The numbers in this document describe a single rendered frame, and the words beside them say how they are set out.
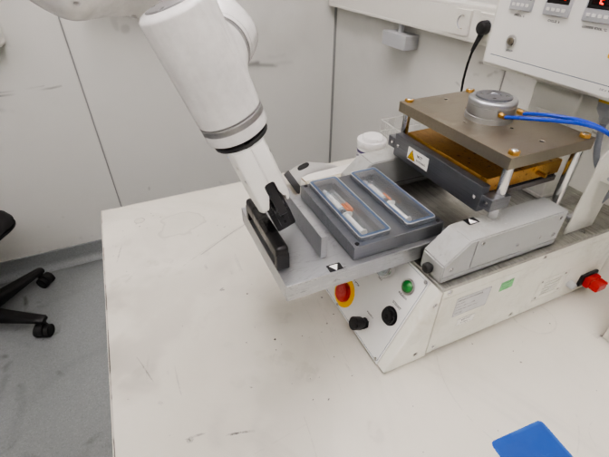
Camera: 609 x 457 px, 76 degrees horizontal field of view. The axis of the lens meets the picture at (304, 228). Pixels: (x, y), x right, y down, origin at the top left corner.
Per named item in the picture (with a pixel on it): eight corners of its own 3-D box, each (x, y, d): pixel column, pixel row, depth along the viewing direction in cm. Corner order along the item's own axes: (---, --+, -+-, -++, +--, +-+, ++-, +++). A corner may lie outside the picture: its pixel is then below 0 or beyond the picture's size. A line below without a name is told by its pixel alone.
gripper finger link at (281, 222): (260, 199, 58) (276, 229, 62) (267, 209, 55) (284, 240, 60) (279, 189, 58) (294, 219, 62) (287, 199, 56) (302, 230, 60)
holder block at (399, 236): (375, 179, 79) (376, 168, 77) (440, 234, 64) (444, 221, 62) (300, 197, 73) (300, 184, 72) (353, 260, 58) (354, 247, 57)
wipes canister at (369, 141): (372, 170, 128) (376, 127, 119) (386, 183, 121) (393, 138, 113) (348, 176, 125) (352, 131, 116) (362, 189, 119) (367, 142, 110)
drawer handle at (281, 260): (257, 215, 68) (256, 195, 66) (290, 267, 57) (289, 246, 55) (246, 218, 68) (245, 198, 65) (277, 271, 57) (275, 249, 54)
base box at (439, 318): (477, 208, 110) (494, 151, 100) (606, 296, 83) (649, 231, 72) (304, 257, 93) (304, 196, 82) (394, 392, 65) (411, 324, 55)
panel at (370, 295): (307, 261, 91) (341, 192, 83) (377, 364, 69) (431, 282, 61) (300, 261, 90) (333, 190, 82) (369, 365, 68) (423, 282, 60)
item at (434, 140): (470, 137, 84) (482, 92, 78) (562, 184, 67) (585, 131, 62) (403, 150, 78) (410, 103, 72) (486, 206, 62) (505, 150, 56)
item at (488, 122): (483, 126, 88) (500, 66, 80) (621, 191, 65) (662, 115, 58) (392, 145, 80) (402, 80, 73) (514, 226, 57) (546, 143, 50)
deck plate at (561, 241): (494, 150, 100) (496, 147, 100) (633, 222, 75) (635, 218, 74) (336, 188, 85) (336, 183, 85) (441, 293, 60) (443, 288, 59)
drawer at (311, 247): (378, 191, 82) (382, 157, 78) (449, 252, 66) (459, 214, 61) (243, 224, 73) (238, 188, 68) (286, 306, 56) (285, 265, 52)
